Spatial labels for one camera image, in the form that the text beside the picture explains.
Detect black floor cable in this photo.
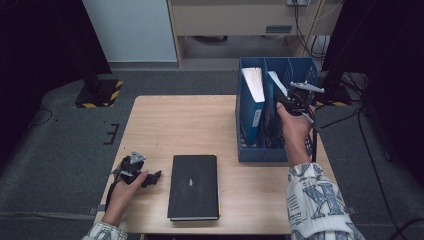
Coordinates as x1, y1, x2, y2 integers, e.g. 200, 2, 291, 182
315, 105, 424, 240
28, 107, 54, 129

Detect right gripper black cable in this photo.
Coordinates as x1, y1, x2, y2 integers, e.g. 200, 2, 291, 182
301, 111, 319, 164

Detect black curtain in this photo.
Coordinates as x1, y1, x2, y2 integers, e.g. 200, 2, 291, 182
0, 0, 113, 169
321, 0, 424, 188

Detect black book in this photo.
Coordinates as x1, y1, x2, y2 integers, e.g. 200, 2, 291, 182
166, 153, 220, 222

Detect person's right hand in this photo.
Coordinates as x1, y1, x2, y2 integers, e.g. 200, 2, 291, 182
275, 101, 317, 162

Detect white cabinet panel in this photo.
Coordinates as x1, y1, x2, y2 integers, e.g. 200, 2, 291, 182
81, 0, 178, 64

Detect hanging black cables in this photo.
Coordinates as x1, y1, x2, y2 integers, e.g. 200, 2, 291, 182
292, 0, 335, 63

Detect black yellow-striped stand base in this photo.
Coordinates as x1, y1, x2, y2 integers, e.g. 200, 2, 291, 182
73, 78, 125, 110
312, 82, 353, 108

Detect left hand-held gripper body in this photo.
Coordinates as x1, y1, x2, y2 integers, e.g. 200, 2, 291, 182
111, 150, 148, 186

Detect person's left hand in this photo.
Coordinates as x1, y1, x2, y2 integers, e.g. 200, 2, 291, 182
100, 168, 150, 228

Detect blue file rack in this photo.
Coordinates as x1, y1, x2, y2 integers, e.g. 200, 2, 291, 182
234, 56, 319, 164

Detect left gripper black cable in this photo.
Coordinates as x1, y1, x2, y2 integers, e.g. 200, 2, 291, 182
103, 173, 120, 213

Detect blue book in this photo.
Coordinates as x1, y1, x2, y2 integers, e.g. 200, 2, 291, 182
239, 67, 267, 148

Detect beige desk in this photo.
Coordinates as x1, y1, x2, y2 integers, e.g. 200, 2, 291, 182
166, 0, 345, 70

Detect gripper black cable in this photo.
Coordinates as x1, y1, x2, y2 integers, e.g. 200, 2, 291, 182
103, 173, 120, 213
301, 111, 319, 164

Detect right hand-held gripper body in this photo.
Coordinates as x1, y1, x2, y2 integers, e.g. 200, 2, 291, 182
282, 81, 326, 117

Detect dark illustrated book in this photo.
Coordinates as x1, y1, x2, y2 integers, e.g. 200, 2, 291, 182
264, 70, 289, 150

